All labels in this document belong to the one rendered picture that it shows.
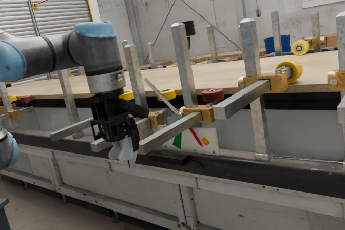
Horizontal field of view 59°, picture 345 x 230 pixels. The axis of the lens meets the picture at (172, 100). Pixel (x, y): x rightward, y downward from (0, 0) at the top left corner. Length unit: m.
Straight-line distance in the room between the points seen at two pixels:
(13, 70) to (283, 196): 0.86
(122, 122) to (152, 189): 1.09
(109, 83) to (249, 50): 0.43
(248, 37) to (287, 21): 7.62
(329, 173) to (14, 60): 0.83
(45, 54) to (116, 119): 0.22
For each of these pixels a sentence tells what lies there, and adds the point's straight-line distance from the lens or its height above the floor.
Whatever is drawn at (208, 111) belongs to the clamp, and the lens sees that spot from 1.04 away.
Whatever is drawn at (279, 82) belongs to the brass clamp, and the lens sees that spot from 0.91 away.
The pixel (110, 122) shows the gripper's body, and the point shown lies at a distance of 0.73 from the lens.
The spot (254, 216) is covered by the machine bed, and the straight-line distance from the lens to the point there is 1.49.
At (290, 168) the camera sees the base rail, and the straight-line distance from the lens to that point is 0.97.
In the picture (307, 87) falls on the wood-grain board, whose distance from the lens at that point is 1.08.
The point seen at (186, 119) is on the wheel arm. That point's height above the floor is 0.86.
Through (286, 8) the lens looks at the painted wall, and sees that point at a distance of 8.54.
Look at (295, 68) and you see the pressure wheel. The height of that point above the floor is 0.95.
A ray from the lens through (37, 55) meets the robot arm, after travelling 0.75.
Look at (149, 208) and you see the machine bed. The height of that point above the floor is 0.17.
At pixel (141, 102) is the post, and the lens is 1.24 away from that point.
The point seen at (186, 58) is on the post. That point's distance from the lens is 1.06.
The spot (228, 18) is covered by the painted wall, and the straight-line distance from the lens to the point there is 9.25.
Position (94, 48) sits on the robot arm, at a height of 1.13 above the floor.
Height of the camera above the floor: 1.13
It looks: 12 degrees down
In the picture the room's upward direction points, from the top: 10 degrees counter-clockwise
